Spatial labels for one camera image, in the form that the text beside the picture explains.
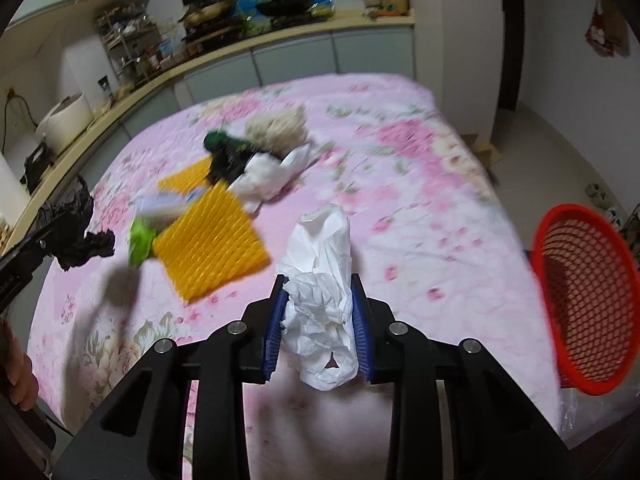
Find black wok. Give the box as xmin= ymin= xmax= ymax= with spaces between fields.
xmin=256 ymin=0 xmax=315 ymax=17

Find small yellow foam net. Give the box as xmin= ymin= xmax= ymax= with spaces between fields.
xmin=159 ymin=156 xmax=216 ymax=196

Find pale grey base cabinets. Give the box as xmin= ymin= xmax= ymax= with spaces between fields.
xmin=122 ymin=25 xmax=417 ymax=143

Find white paper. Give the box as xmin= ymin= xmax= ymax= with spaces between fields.
xmin=277 ymin=204 xmax=361 ymax=391

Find bright green snack bag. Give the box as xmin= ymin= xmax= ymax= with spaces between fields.
xmin=129 ymin=217 xmax=161 ymax=267

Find red plastic mesh basket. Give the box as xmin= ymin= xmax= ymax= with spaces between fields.
xmin=531 ymin=204 xmax=640 ymax=397

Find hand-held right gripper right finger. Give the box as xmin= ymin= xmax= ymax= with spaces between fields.
xmin=350 ymin=274 xmax=586 ymax=480

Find black small appliance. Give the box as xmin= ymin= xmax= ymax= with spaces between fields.
xmin=25 ymin=142 xmax=53 ymax=186

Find white crumpled cloth on bed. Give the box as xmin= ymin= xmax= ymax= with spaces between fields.
xmin=229 ymin=142 xmax=333 ymax=216

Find white rice cooker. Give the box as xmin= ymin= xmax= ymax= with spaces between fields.
xmin=35 ymin=92 xmax=96 ymax=153

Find black cloth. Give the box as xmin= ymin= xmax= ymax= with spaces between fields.
xmin=34 ymin=175 xmax=117 ymax=273

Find frying pan with food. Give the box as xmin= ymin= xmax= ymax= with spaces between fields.
xmin=182 ymin=1 xmax=233 ymax=26

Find pink floral blanket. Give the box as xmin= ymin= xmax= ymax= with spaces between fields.
xmin=27 ymin=74 xmax=566 ymax=480

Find large yellow foam net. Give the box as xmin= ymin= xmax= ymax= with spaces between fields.
xmin=152 ymin=182 xmax=272 ymax=305

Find open cardboard box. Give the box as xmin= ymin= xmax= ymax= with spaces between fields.
xmin=462 ymin=132 xmax=503 ymax=166

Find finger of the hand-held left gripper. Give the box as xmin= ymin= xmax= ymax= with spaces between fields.
xmin=14 ymin=231 xmax=54 ymax=274

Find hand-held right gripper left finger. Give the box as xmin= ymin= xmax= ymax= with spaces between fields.
xmin=52 ymin=275 xmax=291 ymax=480

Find red white hanging bag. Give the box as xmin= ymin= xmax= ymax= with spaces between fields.
xmin=585 ymin=0 xmax=631 ymax=58

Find pale blue white packet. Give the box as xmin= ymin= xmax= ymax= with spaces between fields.
xmin=134 ymin=187 xmax=208 ymax=226

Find metal kitchen rack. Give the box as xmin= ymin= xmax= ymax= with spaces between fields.
xmin=95 ymin=7 xmax=166 ymax=86

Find row of shoes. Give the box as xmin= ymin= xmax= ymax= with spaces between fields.
xmin=585 ymin=182 xmax=626 ymax=221

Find person's left hand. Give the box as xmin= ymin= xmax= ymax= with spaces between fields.
xmin=0 ymin=321 xmax=40 ymax=409

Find black gas stove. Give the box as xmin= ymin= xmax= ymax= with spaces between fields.
xmin=182 ymin=10 xmax=321 ymax=43

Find dark wooden door frame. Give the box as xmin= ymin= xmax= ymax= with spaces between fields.
xmin=497 ymin=0 xmax=531 ymax=111

